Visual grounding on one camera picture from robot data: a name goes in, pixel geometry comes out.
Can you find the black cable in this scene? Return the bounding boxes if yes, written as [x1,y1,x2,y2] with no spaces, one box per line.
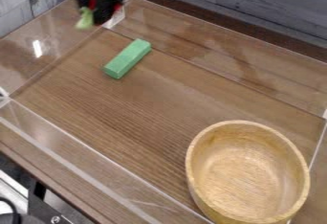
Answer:
[0,196,22,224]

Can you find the light wooden bowl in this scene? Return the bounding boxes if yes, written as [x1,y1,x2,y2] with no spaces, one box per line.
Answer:
[185,120,311,224]

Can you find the red plush strawberry toy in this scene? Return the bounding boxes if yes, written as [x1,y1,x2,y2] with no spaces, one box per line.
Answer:
[74,0,125,31]

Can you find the clear acrylic tray walls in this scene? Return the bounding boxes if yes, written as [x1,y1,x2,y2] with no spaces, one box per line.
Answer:
[0,0,327,224]

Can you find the black metal equipment base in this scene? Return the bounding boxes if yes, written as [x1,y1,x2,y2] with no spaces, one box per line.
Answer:
[0,176,74,224]

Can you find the green rectangular block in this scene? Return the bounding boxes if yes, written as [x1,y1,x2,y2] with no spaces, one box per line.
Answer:
[104,39,152,79]

